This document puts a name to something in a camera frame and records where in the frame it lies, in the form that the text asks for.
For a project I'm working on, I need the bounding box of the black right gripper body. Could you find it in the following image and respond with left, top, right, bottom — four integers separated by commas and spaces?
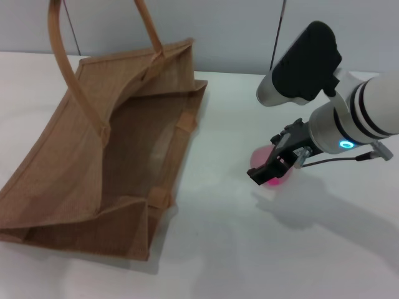
271, 118, 312, 163

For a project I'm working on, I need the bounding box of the pink peach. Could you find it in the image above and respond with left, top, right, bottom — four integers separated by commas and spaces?
250, 145, 294, 190

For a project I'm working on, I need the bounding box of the brown woven jute handbag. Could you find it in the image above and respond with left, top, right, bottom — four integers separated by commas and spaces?
0, 0, 209, 275

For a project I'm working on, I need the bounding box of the right arm cable silver plug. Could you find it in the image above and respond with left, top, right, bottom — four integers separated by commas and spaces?
294, 140, 393, 169

